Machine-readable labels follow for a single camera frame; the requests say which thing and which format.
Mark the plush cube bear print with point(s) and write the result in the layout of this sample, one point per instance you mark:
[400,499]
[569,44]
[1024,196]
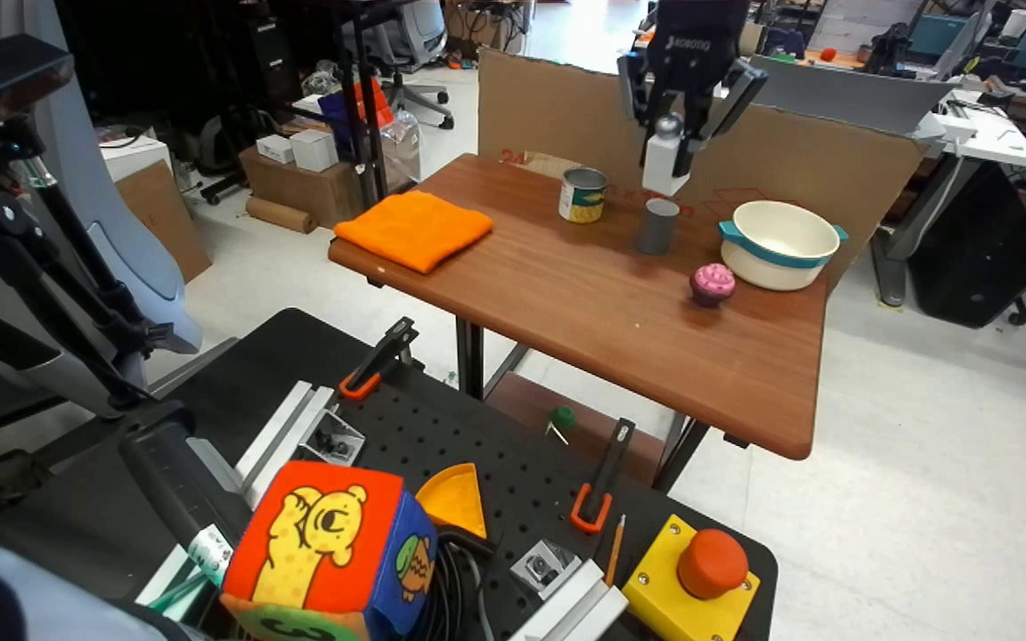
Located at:
[328,556]

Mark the white salt cellar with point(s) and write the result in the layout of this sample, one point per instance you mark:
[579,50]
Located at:
[664,162]

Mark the white pot teal rim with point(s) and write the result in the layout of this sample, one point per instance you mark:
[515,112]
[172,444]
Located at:
[780,240]

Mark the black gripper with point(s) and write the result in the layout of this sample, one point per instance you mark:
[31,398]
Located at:
[698,56]

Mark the pink cupcake toy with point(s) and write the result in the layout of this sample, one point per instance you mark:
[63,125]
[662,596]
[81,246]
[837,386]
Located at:
[714,283]

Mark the wooden pencil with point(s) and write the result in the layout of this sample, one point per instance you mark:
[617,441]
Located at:
[617,551]

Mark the aluminium extrusion bar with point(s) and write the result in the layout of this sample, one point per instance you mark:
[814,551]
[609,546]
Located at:
[579,607]
[283,431]

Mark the grey plastic cup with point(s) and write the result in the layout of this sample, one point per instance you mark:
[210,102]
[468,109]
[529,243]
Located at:
[657,227]

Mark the open cardboard box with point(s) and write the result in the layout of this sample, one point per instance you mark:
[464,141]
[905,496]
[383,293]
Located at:
[293,178]

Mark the black table leg frame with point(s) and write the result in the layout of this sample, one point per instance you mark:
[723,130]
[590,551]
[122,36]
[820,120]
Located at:
[468,357]

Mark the orange folded cloth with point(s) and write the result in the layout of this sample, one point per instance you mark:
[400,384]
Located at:
[415,230]

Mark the orange plastic wedge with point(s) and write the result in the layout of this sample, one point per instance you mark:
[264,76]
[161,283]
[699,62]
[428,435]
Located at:
[458,499]

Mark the brown cardboard panel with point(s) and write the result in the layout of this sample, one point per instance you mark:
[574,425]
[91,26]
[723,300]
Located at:
[776,147]

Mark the yellow emergency stop button box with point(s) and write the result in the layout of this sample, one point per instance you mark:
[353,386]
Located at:
[693,583]

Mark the small green floor object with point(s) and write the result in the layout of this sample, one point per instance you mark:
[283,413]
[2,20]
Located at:
[566,417]

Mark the white desk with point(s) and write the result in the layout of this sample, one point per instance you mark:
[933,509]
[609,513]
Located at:
[978,130]

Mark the tin can yellow label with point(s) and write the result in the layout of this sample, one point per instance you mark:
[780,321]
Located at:
[581,196]

